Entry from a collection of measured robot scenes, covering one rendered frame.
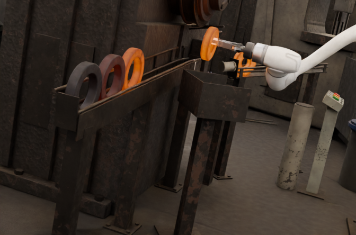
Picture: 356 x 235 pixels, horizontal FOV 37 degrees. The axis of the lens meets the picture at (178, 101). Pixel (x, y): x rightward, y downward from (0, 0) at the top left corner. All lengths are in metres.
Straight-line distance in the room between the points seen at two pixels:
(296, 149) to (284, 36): 2.23
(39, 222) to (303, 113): 1.65
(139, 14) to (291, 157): 1.44
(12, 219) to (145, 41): 0.92
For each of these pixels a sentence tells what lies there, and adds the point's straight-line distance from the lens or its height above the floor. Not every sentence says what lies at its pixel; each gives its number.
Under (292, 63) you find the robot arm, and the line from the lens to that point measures 2.36.
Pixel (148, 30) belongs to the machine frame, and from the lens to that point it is 2.29.
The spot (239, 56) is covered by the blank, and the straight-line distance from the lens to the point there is 3.08.
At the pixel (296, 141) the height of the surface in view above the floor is 0.30.
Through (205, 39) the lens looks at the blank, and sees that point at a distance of 2.40.
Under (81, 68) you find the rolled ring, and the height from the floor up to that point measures 0.75.
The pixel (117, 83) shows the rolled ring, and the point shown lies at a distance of 1.93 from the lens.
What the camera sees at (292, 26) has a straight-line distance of 5.30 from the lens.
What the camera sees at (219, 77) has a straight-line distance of 2.31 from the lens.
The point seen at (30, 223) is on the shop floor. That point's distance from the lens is 2.34.
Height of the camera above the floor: 1.04
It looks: 12 degrees down
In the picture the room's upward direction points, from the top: 11 degrees clockwise
